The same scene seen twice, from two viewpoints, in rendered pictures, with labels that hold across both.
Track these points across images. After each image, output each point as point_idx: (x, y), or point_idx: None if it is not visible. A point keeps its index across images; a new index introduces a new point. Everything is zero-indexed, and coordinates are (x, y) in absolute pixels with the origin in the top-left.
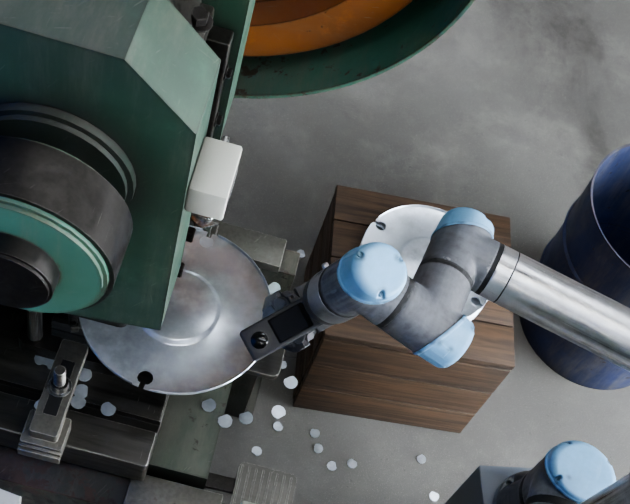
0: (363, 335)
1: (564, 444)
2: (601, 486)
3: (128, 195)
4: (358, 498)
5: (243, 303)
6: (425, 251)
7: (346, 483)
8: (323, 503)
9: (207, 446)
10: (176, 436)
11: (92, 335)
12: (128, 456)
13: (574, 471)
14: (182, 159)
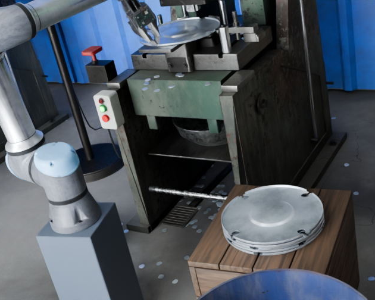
0: (230, 197)
1: (72, 148)
2: (40, 155)
3: None
4: (183, 293)
5: (174, 40)
6: (280, 211)
7: (193, 288)
8: (185, 277)
9: (139, 78)
10: (147, 72)
11: (174, 22)
12: (136, 52)
13: (55, 147)
14: None
